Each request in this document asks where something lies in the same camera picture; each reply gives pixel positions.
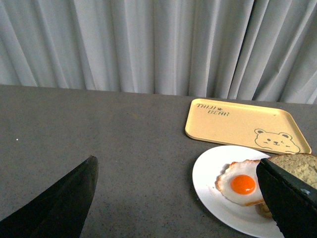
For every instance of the yellow bear tray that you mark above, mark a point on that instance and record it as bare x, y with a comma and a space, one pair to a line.
261, 128

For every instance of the fried egg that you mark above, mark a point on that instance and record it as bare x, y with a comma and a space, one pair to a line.
239, 183

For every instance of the white round plate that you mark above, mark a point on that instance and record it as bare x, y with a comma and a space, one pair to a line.
207, 168

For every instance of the grey curtain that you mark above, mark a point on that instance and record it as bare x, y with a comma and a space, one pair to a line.
263, 50

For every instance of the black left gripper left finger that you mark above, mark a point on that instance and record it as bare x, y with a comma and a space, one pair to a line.
58, 212

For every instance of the bread slice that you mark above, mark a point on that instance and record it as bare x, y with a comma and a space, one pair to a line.
263, 210
302, 166

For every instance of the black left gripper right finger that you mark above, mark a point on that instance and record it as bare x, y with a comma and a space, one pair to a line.
292, 202

